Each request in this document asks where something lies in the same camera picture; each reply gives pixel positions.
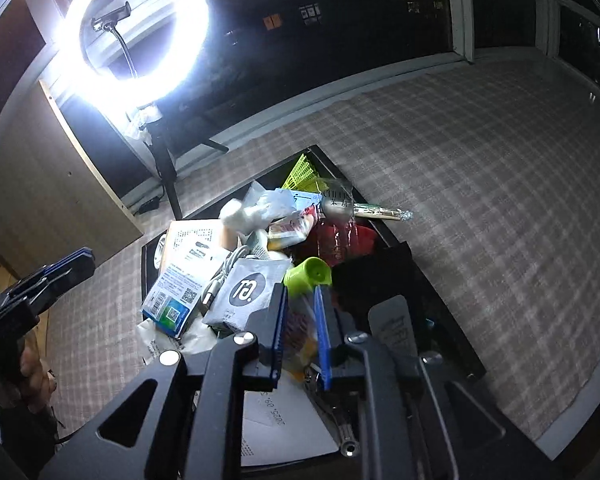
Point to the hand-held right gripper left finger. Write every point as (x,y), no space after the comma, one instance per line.
(280,330)

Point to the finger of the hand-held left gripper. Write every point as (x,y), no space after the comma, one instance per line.
(72,258)
(55,287)

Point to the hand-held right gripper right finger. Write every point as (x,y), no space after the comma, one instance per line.
(322,340)

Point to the orange red snack packet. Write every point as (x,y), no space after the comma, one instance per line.
(300,340)

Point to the green bottle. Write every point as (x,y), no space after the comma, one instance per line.
(305,275)

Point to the black storage container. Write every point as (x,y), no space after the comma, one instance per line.
(455,340)

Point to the person's left hand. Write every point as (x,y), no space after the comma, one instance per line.
(36,375)

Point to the white sachet round logo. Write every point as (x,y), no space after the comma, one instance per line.
(242,292)

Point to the white paper bag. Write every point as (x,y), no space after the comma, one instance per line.
(195,335)

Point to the white printed box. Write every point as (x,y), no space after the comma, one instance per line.
(280,425)

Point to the red fabric pouch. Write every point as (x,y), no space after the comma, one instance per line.
(340,242)

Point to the colourful snack packet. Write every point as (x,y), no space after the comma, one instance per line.
(290,230)

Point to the blue white packet box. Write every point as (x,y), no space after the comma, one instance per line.
(177,290)

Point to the tan cardboard box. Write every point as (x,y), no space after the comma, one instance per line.
(190,240)

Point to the crumpled white plastic bag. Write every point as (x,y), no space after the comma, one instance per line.
(245,215)

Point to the black tripod stand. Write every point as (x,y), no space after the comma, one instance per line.
(165,170)

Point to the light blue packet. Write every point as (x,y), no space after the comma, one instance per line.
(300,197)

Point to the wrapped wooden chopsticks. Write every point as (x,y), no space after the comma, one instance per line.
(380,211)

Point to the green mesh item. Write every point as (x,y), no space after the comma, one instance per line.
(302,172)

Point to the checked beige mat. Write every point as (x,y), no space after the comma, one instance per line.
(480,185)

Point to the phone holder clamp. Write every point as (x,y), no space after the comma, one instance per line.
(110,17)

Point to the white window frame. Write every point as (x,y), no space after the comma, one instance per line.
(462,15)

